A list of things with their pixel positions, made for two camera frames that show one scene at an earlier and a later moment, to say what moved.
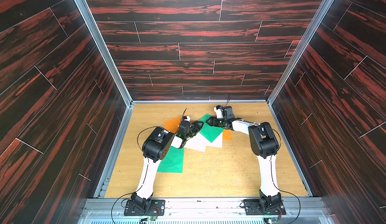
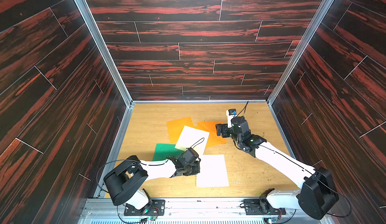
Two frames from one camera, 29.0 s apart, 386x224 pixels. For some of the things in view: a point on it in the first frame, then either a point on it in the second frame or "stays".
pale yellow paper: [204, 142] → [213, 172]
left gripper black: [196, 126] → [197, 168]
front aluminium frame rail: [111, 211] stays
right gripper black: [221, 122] → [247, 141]
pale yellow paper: [198, 142] stays
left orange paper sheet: [172, 125] stays
